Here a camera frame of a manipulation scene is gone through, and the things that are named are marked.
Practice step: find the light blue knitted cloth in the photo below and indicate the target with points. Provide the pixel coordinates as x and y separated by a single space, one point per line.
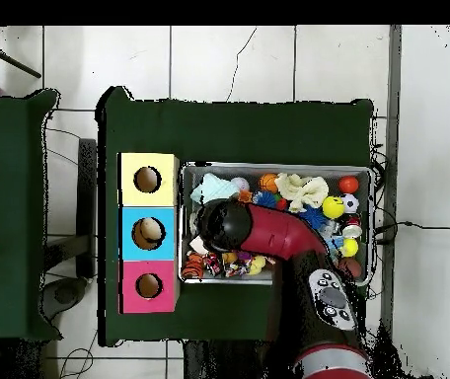
213 187

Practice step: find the plain orange ball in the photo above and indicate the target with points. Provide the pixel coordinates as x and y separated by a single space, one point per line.
348 184

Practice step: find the small brown football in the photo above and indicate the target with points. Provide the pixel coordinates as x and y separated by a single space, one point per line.
352 267

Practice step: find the small soccer ball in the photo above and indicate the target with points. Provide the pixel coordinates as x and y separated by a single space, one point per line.
350 203

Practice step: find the black tripod leg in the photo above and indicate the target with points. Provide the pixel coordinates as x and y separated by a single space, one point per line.
12 60

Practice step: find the cream waffle cloth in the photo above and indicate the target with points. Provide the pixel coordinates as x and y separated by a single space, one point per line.
304 191

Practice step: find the shallow silver mesh bin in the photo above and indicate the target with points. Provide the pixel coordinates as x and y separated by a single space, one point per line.
347 169

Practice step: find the tiger plush toy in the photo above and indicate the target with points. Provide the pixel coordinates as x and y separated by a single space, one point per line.
193 268

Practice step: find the orange plastic compartment tray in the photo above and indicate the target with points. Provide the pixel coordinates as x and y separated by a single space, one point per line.
244 196

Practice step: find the small white baseball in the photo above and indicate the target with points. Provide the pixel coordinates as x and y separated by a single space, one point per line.
240 183

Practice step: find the dark green table cloth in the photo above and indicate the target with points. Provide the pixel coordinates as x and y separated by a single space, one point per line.
8 217
233 130

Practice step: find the dark gray round base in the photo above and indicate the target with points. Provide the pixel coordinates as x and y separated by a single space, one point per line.
65 294

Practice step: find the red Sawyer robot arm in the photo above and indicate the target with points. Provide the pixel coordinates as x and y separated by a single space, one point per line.
276 233

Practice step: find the wooden box with three holes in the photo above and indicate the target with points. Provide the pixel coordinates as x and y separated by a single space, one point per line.
162 199

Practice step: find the small orange basketball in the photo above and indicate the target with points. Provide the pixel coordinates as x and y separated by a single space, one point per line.
269 182

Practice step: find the black metal stand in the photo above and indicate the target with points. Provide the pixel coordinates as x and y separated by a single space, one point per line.
87 197

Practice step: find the yellow smiley ball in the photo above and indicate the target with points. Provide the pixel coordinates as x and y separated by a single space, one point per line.
332 208

